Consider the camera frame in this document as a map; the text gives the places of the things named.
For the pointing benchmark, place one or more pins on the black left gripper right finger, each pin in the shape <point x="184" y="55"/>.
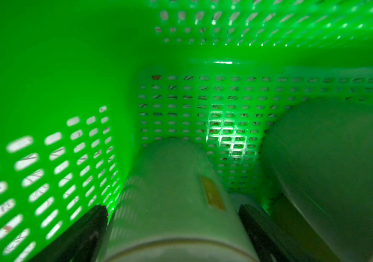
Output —
<point x="270" y="242"/>

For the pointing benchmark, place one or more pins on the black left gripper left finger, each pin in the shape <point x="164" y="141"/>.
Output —
<point x="79" y="243"/>

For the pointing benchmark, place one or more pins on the pale green tea canister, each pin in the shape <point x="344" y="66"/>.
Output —
<point x="320" y="154"/>
<point x="173" y="208"/>

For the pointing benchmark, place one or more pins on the green plastic basket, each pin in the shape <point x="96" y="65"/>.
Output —
<point x="84" y="85"/>

